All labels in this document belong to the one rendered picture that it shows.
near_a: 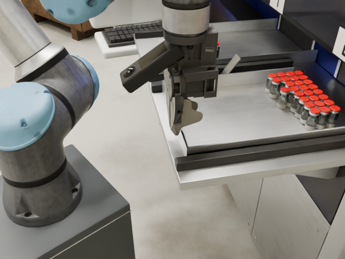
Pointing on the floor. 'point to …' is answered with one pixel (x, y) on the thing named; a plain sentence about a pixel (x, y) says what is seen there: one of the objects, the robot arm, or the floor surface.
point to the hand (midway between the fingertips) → (172, 129)
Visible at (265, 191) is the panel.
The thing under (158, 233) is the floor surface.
